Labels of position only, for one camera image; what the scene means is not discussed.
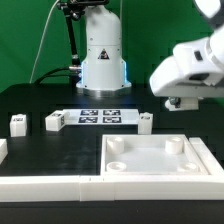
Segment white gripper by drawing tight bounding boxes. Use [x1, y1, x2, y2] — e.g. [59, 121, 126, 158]
[148, 36, 224, 99]

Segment white square tabletop part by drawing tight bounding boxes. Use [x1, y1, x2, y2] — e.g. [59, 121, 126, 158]
[100, 134, 209, 176]

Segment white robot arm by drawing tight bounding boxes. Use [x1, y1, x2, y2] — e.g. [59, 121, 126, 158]
[76, 0, 224, 98]

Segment white left obstacle piece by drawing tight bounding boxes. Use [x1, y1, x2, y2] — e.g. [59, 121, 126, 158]
[0, 139, 8, 164]

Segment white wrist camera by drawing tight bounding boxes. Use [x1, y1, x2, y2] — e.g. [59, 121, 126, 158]
[165, 97, 199, 111]

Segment white right obstacle wall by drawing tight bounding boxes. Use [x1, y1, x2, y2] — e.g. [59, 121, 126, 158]
[189, 138, 224, 176]

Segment white obstacle wall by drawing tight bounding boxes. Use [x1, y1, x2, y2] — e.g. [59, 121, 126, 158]
[0, 176, 224, 202]
[189, 138, 224, 176]

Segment white front obstacle wall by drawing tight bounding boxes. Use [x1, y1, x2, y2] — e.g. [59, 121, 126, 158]
[0, 176, 224, 202]

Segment white fiducial base plate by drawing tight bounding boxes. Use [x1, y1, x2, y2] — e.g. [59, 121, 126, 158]
[64, 109, 139, 125]

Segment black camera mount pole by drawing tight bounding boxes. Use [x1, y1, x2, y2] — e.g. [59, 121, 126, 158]
[57, 0, 110, 66]

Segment black cables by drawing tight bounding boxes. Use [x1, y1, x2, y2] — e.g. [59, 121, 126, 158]
[33, 65, 83, 85]

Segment white cable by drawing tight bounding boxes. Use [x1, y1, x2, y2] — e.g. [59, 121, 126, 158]
[29, 0, 59, 84]

